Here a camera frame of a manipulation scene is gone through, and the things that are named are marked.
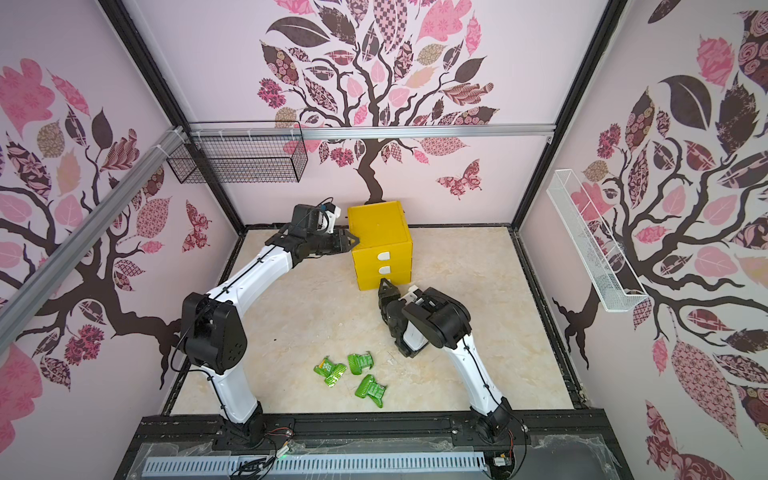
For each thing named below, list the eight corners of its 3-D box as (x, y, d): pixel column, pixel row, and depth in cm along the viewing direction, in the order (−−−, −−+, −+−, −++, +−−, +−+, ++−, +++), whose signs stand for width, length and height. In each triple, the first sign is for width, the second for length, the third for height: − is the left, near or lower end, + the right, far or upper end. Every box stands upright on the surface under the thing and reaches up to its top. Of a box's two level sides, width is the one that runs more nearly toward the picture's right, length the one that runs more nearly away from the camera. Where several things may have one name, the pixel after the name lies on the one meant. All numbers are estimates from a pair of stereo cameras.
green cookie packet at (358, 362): (352, 377, 85) (351, 374, 83) (347, 358, 88) (346, 355, 87) (375, 368, 86) (375, 366, 84) (369, 350, 90) (369, 348, 88)
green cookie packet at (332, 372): (314, 371, 86) (312, 369, 84) (331, 353, 89) (330, 351, 88) (331, 389, 83) (329, 386, 81) (348, 369, 86) (347, 367, 85)
